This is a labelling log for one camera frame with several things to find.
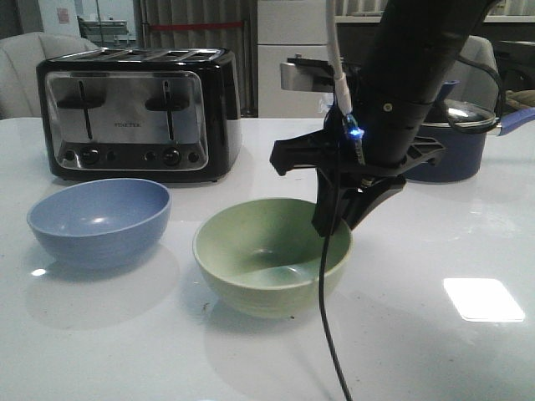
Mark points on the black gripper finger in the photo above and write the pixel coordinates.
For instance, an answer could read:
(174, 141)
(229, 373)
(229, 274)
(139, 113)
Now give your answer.
(328, 211)
(357, 203)

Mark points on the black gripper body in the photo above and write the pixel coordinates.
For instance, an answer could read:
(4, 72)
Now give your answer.
(368, 156)

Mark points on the green bowl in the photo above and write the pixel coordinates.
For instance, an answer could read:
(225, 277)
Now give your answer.
(262, 257)

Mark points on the blue bowl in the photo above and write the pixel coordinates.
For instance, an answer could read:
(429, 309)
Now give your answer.
(101, 224)

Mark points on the white cabinet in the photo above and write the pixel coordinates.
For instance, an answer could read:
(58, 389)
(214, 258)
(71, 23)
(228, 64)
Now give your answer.
(287, 29)

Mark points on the dark blue saucepan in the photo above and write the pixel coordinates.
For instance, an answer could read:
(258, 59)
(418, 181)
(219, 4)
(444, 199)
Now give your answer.
(463, 152)

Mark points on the glass pot lid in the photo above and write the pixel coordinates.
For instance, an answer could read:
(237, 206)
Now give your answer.
(462, 117)

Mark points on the grey chair right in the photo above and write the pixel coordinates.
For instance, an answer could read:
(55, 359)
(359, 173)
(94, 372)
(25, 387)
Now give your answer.
(480, 87)

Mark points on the grey chair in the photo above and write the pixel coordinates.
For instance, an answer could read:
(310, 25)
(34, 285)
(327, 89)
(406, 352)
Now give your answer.
(20, 56)
(480, 87)

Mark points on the black and steel toaster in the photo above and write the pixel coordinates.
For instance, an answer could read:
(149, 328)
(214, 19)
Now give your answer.
(171, 115)

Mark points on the dark counter unit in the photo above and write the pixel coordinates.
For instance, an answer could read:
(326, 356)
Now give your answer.
(355, 42)

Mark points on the grey chair left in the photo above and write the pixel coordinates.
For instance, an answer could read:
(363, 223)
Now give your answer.
(20, 56)

